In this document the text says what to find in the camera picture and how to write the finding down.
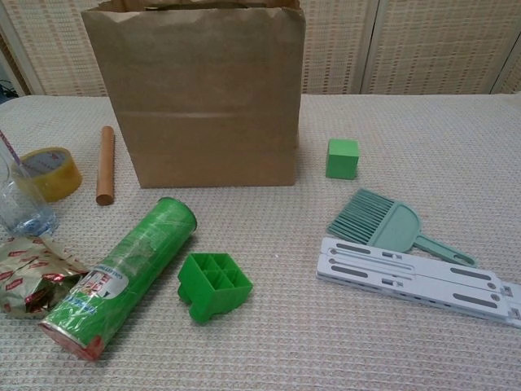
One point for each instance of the wooden dowel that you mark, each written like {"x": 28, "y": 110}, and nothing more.
{"x": 106, "y": 163}

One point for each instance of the white folding laptop stand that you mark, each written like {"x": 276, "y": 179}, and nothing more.
{"x": 407, "y": 277}

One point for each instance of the woven folding screen panel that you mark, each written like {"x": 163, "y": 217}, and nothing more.
{"x": 513, "y": 77}
{"x": 334, "y": 49}
{"x": 439, "y": 49}
{"x": 57, "y": 49}

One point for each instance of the beige woven tablecloth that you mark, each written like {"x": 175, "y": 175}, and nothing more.
{"x": 366, "y": 346}

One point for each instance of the clear plastic water bottle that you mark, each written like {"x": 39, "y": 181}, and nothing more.
{"x": 20, "y": 212}

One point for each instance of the green plastic compartment block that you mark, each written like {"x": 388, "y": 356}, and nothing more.
{"x": 220, "y": 297}

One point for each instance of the green chip can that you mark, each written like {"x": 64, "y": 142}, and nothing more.
{"x": 134, "y": 260}

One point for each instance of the yellow packing tape roll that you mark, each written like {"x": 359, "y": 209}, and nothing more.
{"x": 61, "y": 183}

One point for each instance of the brown paper bag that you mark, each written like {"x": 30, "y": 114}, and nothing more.
{"x": 203, "y": 102}

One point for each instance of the green cube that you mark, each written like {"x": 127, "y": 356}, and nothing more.
{"x": 342, "y": 163}

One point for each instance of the teal mini dustpan brush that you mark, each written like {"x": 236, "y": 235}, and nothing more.
{"x": 390, "y": 224}

